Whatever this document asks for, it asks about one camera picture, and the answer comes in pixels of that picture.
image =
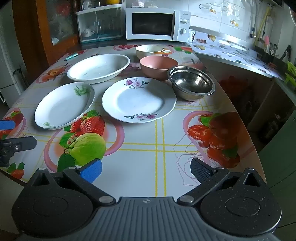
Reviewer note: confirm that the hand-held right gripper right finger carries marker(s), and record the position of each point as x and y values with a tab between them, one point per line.
201	171

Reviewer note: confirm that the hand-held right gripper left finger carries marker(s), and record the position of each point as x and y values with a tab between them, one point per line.
92	171

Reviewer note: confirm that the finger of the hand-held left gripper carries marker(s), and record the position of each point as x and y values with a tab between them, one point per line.
24	143
7	125

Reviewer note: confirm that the white oval plate green print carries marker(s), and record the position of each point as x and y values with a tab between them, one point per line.
61	107

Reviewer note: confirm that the round floral white plate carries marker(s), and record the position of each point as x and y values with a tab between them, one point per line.
138	102

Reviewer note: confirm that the stainless steel bowl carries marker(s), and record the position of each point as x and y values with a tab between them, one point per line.
191	81

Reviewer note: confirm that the deep white oval dish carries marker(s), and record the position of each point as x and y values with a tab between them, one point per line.
98	68

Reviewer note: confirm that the pink bowl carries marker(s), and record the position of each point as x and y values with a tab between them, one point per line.
157	67

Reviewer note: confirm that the white bowl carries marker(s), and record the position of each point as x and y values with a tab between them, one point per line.
148	52

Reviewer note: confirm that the white refrigerator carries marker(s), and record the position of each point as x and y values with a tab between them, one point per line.
11	69

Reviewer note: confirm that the fruit print tablecloth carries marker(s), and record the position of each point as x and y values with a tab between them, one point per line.
143	141

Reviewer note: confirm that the small teal wrapped stick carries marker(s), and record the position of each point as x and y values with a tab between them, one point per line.
71	56

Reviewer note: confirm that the brown wooden cabinet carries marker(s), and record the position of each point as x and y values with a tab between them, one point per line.
57	30

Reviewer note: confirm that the white cup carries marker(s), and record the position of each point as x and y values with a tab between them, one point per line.
86	33

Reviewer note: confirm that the printed counter mat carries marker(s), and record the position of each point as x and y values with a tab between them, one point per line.
231	52

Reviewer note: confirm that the dark utensil holder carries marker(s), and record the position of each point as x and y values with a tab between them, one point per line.
266	54

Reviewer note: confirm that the green plastic rack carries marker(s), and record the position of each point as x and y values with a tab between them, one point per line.
291	71

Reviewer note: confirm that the white plastic dish cabinet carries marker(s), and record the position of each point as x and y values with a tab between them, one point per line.
99	23

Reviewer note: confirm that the pink spatula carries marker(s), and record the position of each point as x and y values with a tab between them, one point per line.
267	41

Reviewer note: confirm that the white microwave oven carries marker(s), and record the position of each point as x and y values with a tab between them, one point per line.
152	23

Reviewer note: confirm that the yellow fruit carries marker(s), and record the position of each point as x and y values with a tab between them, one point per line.
113	1

